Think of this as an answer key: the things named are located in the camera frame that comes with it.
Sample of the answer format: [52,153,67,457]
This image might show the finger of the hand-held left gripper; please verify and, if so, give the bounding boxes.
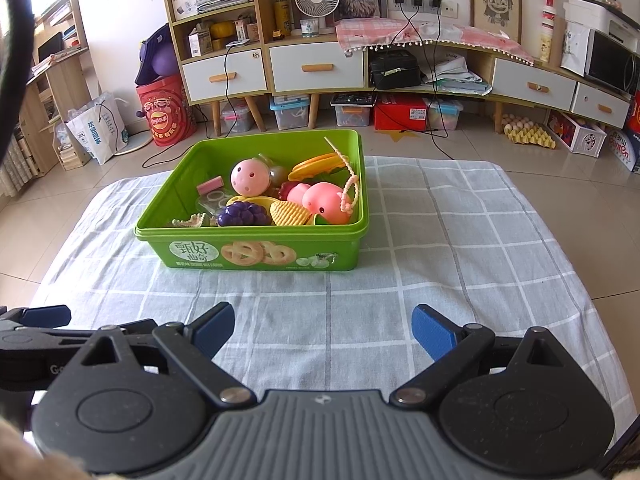
[0,304,72,333]
[0,319,157,392]

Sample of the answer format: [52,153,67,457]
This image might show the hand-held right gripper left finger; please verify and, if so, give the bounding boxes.
[80,301,256,409]

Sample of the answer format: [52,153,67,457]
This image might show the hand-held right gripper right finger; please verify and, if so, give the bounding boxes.
[390,304,571,408]

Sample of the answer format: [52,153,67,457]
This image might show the green plastic box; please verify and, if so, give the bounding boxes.
[133,129,371,272]

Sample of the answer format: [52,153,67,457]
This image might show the beige starfish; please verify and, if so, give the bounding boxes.
[171,213,218,228]

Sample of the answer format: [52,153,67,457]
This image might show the purple toy grape bunch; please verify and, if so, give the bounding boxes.
[216,201,273,228]

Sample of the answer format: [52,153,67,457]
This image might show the clear plastic case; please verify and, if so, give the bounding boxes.
[195,191,236,213]

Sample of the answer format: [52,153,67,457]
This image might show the yellow plastic bowl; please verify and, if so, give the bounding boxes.
[226,196,332,227]

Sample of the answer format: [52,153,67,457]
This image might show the yellow toy corn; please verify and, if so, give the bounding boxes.
[270,200,315,227]

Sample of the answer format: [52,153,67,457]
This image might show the pink egg capsule toy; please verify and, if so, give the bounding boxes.
[230,158,273,196]

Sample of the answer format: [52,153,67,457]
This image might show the pink pig toy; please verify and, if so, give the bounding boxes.
[302,182,351,225]

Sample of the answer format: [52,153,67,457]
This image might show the pink bead string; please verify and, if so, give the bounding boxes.
[324,136,361,216]

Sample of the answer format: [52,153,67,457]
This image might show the orange pumpkin-shaped basket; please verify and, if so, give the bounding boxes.
[287,153,347,182]

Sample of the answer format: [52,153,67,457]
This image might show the grey checked bed sheet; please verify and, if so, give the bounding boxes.
[30,155,623,411]

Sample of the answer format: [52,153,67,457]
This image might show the beige fleece sleeve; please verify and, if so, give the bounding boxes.
[0,412,66,480]

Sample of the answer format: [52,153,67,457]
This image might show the stack of books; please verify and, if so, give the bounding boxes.
[55,120,93,171]

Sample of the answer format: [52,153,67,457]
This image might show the white shopping bag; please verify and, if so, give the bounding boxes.
[65,91,130,166]

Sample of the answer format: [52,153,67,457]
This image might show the clear storage box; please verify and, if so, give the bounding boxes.
[425,97,463,131]
[220,102,251,133]
[270,95,311,131]
[331,92,376,128]

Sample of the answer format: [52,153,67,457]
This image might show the red printed bucket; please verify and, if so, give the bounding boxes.
[136,76,197,147]

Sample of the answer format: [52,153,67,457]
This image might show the yellow egg tray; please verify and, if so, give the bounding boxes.
[501,112,557,150]

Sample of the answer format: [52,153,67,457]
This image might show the wooden desk shelf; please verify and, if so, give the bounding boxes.
[15,0,101,176]

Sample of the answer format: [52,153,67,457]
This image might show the white red patterned box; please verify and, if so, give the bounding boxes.
[545,110,608,155]

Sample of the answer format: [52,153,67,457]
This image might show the folded papers and cloths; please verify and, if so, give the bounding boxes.
[425,57,493,96]

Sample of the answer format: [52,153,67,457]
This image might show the black bag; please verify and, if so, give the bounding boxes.
[369,49,423,90]

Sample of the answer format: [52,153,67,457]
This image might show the red printed carton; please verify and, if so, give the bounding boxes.
[607,92,640,173]

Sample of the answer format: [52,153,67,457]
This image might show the small white carton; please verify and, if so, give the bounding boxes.
[188,27,213,57]

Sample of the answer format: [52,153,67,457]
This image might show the pink tasselled cloth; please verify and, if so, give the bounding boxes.
[335,17,536,66]

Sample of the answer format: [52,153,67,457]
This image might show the yellow bottle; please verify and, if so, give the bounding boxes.
[273,0,293,36]

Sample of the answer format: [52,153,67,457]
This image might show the black microwave oven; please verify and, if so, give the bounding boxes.
[585,29,640,96]

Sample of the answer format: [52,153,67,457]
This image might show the framed cartoon girl picture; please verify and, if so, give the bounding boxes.
[468,0,523,43]

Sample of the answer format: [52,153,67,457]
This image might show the white printer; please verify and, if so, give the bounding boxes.
[564,0,636,43]

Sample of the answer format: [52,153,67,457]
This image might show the white drawer wooden handle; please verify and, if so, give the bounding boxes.
[571,82,630,128]
[492,57,578,111]
[270,42,365,93]
[181,54,268,104]

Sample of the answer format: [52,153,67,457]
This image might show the thick black cable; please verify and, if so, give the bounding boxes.
[0,0,36,161]

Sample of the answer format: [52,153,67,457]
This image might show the white wall sockets with chargers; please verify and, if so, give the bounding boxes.
[390,0,458,18]

